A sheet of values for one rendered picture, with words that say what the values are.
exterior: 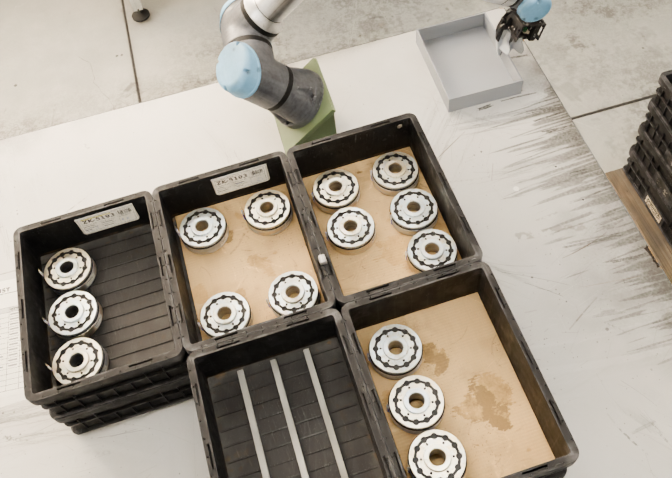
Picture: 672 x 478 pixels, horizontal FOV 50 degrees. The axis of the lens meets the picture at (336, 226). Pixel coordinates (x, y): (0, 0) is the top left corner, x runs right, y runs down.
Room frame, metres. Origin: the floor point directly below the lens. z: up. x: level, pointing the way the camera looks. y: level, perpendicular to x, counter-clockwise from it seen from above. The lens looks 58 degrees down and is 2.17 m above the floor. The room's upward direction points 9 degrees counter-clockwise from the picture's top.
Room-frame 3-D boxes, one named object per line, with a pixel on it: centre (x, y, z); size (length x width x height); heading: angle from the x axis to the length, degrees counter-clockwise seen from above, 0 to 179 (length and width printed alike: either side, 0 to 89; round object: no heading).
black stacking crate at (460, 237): (0.83, -0.10, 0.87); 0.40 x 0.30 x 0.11; 9
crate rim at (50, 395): (0.74, 0.50, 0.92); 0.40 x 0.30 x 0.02; 9
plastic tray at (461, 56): (1.37, -0.42, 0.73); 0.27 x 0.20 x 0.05; 7
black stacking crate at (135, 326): (0.74, 0.50, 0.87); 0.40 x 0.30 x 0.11; 9
